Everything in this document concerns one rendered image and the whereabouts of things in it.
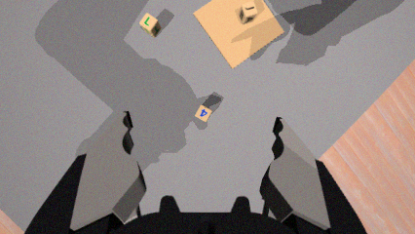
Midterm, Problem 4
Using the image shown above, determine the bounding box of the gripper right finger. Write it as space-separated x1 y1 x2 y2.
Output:
259 117 367 234

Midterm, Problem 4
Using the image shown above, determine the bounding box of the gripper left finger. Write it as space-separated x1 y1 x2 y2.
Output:
24 111 146 234

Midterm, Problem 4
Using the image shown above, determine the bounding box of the tan flat mat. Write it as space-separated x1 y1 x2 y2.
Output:
194 0 284 69

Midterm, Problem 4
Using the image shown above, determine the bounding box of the tan wooden letter block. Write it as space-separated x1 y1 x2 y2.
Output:
195 105 212 122
238 1 257 24
139 13 162 38

